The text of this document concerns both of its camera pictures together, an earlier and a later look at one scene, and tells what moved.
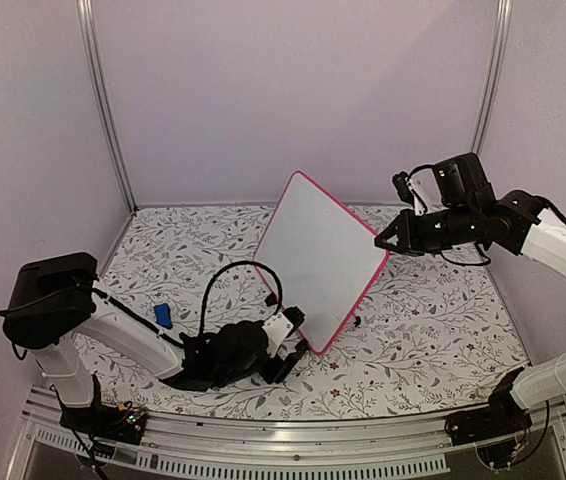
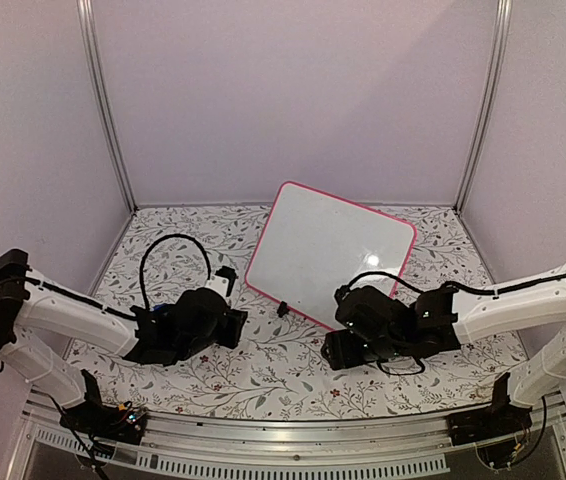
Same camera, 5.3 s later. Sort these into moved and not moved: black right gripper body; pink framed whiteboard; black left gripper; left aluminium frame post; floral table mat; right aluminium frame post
Moved: black right gripper body; black left gripper; pink framed whiteboard
Not moved: right aluminium frame post; left aluminium frame post; floral table mat
